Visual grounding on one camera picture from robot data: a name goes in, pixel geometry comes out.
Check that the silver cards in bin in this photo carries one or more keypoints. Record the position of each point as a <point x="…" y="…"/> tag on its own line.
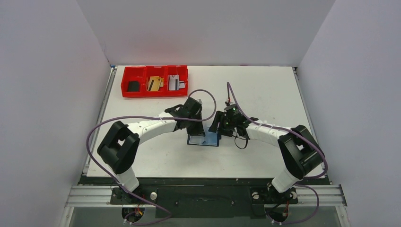
<point x="174" y="83"/>

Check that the red three-compartment bin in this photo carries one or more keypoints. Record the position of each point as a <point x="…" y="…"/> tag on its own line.
<point x="142" y="74"/>

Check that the gold cards in bin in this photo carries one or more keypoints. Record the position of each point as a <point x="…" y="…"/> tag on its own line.
<point x="155" y="83"/>

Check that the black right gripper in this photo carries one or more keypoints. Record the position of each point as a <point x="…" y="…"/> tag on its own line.
<point x="217" y="122"/>

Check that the aluminium frame rail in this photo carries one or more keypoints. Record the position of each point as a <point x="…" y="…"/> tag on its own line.
<point x="100" y="196"/>

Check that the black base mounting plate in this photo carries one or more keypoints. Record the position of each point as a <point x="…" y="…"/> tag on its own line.
<point x="200" y="197"/>

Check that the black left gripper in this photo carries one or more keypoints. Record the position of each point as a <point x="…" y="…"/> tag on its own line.
<point x="199" y="131"/>

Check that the navy blue card holder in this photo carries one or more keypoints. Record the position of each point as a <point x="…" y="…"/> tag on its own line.
<point x="210" y="139"/>

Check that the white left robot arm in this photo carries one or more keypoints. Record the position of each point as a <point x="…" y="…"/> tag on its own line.
<point x="119" y="146"/>

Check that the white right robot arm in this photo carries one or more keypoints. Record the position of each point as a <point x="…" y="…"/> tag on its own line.
<point x="300" y="152"/>

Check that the black card in bin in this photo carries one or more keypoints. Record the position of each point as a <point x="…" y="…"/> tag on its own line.
<point x="133" y="86"/>

